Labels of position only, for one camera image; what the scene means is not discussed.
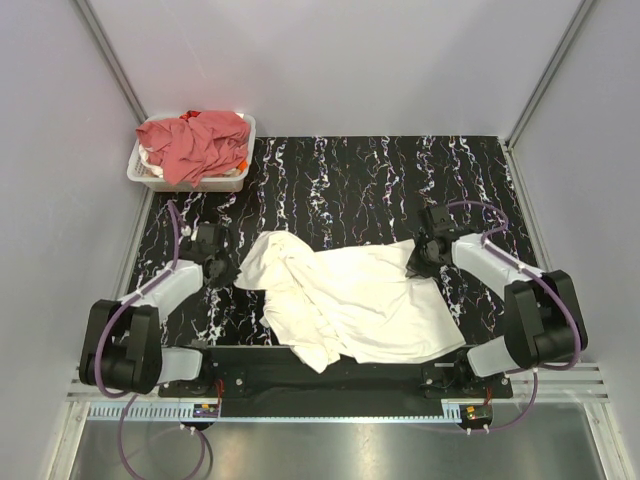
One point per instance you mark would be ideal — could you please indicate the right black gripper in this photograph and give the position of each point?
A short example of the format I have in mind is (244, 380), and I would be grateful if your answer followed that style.
(414, 266)

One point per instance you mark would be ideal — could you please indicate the pink crumpled t-shirt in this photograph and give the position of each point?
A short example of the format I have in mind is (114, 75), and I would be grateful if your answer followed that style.
(195, 145)

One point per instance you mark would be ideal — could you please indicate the right aluminium frame post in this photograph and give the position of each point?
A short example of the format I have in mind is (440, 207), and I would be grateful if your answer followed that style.
(569, 37)

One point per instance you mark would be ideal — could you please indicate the black marbled table mat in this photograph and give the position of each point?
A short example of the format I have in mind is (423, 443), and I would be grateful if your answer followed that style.
(334, 192)

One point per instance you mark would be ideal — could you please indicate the aluminium frame post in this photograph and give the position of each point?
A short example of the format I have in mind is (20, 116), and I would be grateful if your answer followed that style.
(99, 37)
(569, 37)

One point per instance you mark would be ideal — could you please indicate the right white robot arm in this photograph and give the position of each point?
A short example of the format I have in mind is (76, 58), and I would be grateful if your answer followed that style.
(544, 323)

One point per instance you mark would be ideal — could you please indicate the left aluminium frame post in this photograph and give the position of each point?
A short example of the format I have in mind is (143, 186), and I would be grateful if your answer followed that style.
(99, 37)

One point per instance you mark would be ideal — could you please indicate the white plastic laundry basket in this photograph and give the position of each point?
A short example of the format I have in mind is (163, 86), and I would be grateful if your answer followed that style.
(139, 170)

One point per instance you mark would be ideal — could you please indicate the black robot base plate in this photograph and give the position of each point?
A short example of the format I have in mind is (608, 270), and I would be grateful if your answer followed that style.
(240, 371)

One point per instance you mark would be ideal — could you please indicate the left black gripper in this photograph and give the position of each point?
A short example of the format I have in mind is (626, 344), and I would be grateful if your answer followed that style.
(230, 274)

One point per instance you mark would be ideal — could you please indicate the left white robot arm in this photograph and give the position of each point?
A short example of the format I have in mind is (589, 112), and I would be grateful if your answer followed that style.
(122, 350)

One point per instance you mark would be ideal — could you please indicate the white garment in basket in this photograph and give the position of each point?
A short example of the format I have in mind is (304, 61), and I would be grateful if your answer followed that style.
(151, 169)

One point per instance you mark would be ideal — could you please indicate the white t-shirt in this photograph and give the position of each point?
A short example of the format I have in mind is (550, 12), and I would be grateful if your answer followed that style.
(354, 301)

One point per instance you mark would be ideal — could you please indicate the grey slotted cable duct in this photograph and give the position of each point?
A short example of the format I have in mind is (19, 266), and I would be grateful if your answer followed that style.
(236, 412)

